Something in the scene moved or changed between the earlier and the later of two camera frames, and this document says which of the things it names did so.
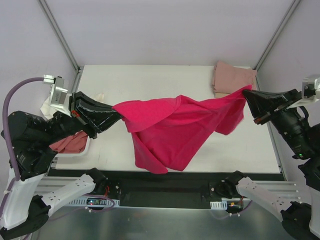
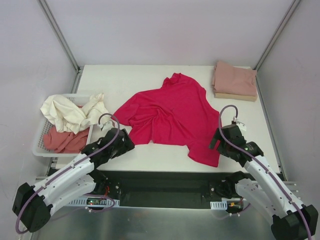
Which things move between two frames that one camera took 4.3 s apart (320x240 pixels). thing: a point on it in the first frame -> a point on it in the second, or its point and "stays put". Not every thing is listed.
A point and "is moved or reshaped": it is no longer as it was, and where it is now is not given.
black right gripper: x=276 y=106 -> x=222 y=144
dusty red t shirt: x=74 y=144 stays put
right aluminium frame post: x=276 y=35 stays put
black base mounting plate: x=169 y=188 stays put
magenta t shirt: x=169 y=132 is moved or reshaped
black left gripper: x=81 y=115 -> x=124 y=141
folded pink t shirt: x=228 y=79 stays put
